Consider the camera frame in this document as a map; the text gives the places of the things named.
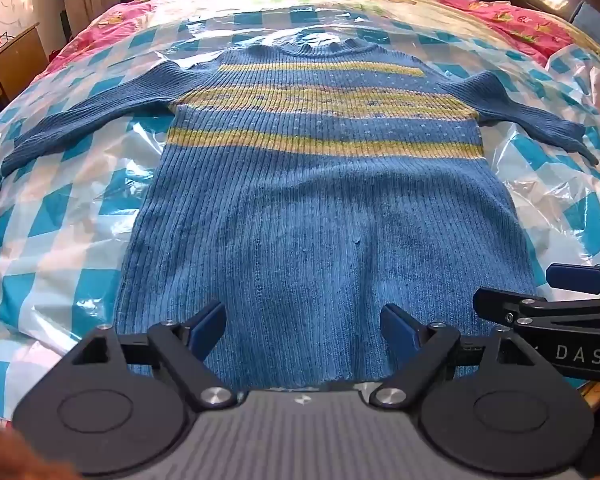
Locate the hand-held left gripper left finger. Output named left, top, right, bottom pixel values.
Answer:
left=70, top=301, right=239, bottom=411

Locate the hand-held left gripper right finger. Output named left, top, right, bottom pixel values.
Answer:
left=368, top=303, right=537, bottom=409

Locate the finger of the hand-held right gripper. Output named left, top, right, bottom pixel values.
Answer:
left=546, top=263, right=600, bottom=294
left=473, top=287, right=600, bottom=334

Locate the blue yellow-striped knit sweater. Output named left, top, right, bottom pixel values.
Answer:
left=0, top=40, right=600, bottom=392

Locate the blue checkered plastic sheet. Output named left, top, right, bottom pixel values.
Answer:
left=0, top=0, right=600, bottom=423

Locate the brown fuzzy cloth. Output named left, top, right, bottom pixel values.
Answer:
left=0, top=414, right=77, bottom=480

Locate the blue cushion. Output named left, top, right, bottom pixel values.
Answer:
left=570, top=1, right=600, bottom=57

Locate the pink floral blanket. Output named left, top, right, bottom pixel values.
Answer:
left=30, top=0, right=600, bottom=92

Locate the wooden side cabinet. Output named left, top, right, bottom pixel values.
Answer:
left=0, top=22, right=49, bottom=122

